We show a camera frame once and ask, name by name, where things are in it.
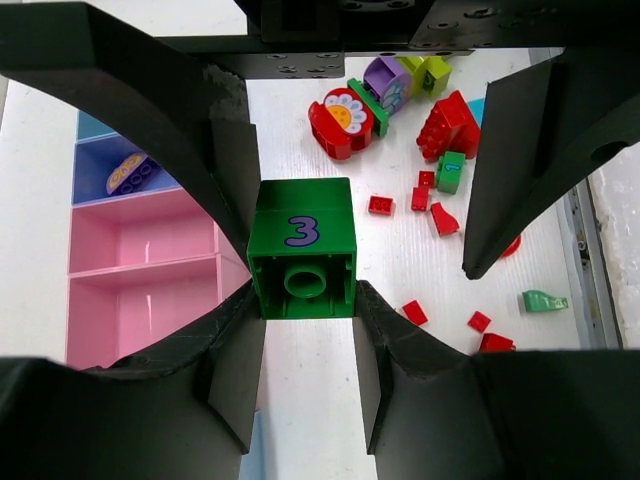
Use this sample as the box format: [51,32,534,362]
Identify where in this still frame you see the aluminium rail front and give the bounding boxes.
[555,180,623,349]

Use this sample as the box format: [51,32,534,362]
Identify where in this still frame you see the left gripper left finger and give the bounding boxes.
[1,283,266,479]

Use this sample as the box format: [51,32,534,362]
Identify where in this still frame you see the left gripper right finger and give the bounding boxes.
[353,281,639,479]

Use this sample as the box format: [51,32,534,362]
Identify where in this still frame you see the large pink bin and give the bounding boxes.
[66,254,249,369]

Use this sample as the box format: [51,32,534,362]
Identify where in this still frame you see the small red brick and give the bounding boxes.
[411,171,435,212]
[368,195,394,216]

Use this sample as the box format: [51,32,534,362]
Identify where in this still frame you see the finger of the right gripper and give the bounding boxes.
[462,47,639,280]
[1,2,260,259]

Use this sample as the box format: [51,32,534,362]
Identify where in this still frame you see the small green number brick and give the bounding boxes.
[435,151,466,195]

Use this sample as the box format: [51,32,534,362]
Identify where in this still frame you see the lime green duplo stack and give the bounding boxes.
[397,55,452,98]

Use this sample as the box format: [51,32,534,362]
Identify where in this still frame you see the red brick cluster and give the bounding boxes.
[467,311,516,353]

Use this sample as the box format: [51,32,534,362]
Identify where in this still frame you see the small pink bin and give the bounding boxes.
[69,188,240,274]

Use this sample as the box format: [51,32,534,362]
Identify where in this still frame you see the red flower duplo brick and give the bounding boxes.
[308,87,374,161]

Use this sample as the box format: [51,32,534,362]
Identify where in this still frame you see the red arch brick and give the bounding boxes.
[501,235,522,258]

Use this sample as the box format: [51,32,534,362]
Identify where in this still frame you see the light blue bin right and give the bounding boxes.
[76,111,115,141]

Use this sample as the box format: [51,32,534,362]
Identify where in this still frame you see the red slope piece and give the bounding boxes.
[430,202,460,237]

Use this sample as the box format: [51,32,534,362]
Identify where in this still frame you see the green slope piece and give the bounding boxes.
[522,290,569,313]

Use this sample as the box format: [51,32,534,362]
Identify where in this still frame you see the teal square brick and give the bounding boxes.
[467,98,485,126]

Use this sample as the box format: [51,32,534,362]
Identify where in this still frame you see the small red brick middle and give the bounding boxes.
[411,171,435,212]

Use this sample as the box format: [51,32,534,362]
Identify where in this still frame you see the red duplo roof brick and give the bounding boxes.
[416,90,481,163]

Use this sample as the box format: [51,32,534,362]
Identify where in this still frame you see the small red plate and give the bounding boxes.
[401,300,429,326]

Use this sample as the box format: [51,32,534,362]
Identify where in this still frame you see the purple flower duplo brick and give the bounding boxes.
[347,56,412,138]

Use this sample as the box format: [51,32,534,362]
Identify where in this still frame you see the small red brick top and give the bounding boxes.
[368,195,394,216]

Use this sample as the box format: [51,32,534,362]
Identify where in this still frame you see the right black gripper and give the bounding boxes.
[164,1,639,80]

